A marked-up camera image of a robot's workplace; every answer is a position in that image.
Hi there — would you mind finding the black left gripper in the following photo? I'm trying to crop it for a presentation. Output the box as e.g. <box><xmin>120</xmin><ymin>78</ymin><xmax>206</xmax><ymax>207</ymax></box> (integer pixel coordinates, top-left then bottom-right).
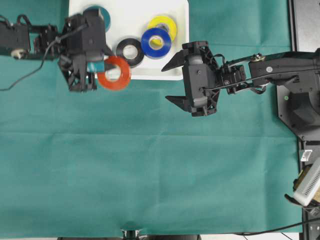
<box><xmin>58</xmin><ymin>8</ymin><xmax>116</xmax><ymax>92</ymax></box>

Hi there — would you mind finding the black cable bottom right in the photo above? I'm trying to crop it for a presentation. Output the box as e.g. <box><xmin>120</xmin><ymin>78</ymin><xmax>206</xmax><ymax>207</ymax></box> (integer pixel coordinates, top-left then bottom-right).
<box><xmin>233</xmin><ymin>216</ymin><xmax>320</xmax><ymax>236</ymax></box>

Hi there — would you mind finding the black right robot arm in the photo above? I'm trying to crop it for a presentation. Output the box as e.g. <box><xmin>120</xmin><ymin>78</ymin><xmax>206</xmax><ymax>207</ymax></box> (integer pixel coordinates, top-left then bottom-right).
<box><xmin>162</xmin><ymin>41</ymin><xmax>320</xmax><ymax>117</ymax></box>

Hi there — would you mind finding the white perforated electronics box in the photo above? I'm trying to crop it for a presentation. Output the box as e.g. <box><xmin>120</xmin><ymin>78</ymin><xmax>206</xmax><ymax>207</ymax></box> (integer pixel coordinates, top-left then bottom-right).
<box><xmin>293</xmin><ymin>157</ymin><xmax>320</xmax><ymax>207</ymax></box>

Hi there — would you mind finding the black tape roll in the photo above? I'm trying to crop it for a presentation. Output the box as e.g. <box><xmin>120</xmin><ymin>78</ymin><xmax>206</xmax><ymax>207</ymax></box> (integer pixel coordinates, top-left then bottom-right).
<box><xmin>116</xmin><ymin>38</ymin><xmax>145</xmax><ymax>68</ymax></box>

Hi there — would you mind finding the teal tape roll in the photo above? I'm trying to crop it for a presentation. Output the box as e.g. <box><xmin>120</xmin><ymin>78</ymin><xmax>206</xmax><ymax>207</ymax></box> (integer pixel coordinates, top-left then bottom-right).
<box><xmin>84</xmin><ymin>5</ymin><xmax>111</xmax><ymax>32</ymax></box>

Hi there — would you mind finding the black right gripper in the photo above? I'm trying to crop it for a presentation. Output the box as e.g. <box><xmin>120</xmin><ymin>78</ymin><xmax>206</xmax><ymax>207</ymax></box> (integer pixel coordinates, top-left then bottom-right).
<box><xmin>161</xmin><ymin>41</ymin><xmax>220</xmax><ymax>117</ymax></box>

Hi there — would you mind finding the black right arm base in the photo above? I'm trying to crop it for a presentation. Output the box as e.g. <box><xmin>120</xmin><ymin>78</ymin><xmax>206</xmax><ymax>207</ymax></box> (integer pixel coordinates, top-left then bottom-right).
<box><xmin>276</xmin><ymin>0</ymin><xmax>320</xmax><ymax>148</ymax></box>

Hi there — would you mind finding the yellow tape roll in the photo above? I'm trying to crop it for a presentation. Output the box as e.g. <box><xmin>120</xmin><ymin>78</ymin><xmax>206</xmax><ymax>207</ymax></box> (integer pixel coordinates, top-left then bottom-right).
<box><xmin>147</xmin><ymin>15</ymin><xmax>178</xmax><ymax>42</ymax></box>

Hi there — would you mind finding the green table cloth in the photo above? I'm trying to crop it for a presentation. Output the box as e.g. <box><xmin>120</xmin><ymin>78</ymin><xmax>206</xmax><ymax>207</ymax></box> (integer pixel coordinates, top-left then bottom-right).
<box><xmin>0</xmin><ymin>0</ymin><xmax>304</xmax><ymax>238</ymax></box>

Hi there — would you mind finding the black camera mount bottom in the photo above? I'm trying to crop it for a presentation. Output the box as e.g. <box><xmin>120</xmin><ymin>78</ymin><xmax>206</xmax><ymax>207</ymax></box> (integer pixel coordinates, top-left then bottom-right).
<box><xmin>121</xmin><ymin>229</ymin><xmax>143</xmax><ymax>240</ymax></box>

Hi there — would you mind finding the white barcode label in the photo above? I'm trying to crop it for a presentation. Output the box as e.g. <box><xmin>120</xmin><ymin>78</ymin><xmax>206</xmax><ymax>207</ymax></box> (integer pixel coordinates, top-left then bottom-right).
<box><xmin>299</xmin><ymin>149</ymin><xmax>313</xmax><ymax>162</ymax></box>

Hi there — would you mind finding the blue tape roll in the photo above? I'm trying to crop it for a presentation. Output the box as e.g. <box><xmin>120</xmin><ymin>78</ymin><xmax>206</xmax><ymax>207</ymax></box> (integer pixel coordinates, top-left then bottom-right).
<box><xmin>141</xmin><ymin>27</ymin><xmax>172</xmax><ymax>59</ymax></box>

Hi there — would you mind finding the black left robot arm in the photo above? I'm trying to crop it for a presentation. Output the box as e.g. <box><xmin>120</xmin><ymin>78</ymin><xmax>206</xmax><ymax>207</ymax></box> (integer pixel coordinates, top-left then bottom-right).
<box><xmin>0</xmin><ymin>8</ymin><xmax>114</xmax><ymax>92</ymax></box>

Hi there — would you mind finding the white plastic case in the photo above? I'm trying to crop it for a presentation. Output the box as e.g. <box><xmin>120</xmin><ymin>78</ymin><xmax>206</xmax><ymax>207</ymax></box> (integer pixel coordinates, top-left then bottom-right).
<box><xmin>68</xmin><ymin>0</ymin><xmax>190</xmax><ymax>81</ymax></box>

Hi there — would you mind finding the red tape roll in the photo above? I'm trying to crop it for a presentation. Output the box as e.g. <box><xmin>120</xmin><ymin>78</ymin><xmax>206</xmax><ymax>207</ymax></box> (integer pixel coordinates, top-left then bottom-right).
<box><xmin>97</xmin><ymin>56</ymin><xmax>131</xmax><ymax>91</ymax></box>

